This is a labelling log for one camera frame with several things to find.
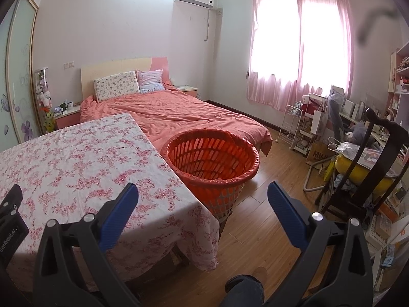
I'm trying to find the pink striped pillow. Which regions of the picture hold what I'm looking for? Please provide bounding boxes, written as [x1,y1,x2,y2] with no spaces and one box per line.
[137,69,165,94]

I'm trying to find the white wire rack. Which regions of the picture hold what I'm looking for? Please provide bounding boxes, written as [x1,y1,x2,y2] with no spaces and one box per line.
[275,101,316,157]

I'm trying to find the floral glass wardrobe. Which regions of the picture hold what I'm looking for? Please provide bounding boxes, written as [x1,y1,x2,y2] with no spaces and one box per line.
[0,0,42,151]

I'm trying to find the pink white nightstand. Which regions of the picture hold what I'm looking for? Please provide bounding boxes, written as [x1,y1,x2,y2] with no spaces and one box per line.
[55,105,81,130]

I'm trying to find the cluttered desk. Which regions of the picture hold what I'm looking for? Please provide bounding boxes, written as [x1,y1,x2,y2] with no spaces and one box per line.
[301,86,409,199]

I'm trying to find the beige pink headboard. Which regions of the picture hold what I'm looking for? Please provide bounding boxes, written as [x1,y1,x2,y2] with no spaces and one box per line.
[81,58,170,100]

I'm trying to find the floral white pillow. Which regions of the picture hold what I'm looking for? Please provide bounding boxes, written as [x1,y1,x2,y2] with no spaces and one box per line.
[93,71,139,103]

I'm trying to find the plush toy display tube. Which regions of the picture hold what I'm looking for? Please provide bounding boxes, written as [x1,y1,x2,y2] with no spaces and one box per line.
[33,67,55,133]

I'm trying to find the white wall socket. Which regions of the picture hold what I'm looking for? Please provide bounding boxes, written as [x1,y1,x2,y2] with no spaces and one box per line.
[64,61,74,69]

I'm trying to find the white mug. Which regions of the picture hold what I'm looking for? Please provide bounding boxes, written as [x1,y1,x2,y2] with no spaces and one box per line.
[66,101,73,110]

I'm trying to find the pink window curtain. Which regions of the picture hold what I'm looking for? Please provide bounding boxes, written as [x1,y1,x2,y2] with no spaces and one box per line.
[247,0,354,111]

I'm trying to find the salmon pink bed duvet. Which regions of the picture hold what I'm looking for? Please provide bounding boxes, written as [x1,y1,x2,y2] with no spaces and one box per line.
[81,86,272,155]

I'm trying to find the dark wooden chair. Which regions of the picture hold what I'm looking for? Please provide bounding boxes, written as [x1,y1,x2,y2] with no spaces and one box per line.
[320,108,408,225]

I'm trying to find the orange plastic laundry basket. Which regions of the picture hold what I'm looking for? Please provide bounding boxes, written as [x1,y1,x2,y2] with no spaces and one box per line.
[161,129,260,223]

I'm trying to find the white bookshelf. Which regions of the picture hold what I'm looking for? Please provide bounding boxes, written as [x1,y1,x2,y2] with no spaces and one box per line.
[387,42,409,129]

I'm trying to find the person's leg dark trousers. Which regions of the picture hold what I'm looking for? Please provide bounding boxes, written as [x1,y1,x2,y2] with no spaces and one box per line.
[219,267,268,307]

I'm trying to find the floral pink white tablecloth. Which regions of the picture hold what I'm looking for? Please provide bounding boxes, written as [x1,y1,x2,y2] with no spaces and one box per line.
[1,114,219,291]

